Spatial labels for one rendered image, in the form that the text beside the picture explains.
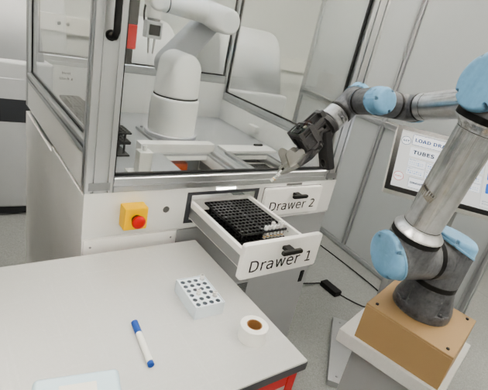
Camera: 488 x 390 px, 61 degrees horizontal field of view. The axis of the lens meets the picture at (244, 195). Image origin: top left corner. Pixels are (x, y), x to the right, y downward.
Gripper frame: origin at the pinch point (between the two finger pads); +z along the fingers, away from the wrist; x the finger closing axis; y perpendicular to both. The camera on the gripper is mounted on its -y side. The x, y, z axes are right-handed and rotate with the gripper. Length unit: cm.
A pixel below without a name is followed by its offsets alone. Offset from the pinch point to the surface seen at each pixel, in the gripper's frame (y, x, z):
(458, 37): -56, -81, -160
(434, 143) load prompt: -52, -24, -70
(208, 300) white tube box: -6.4, 11.7, 39.8
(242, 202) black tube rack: -10.1, -22.9, 11.2
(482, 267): -150, -37, -75
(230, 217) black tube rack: -5.1, -11.3, 19.2
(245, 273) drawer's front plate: -10.6, 8.1, 28.1
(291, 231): -20.7, -5.2, 7.6
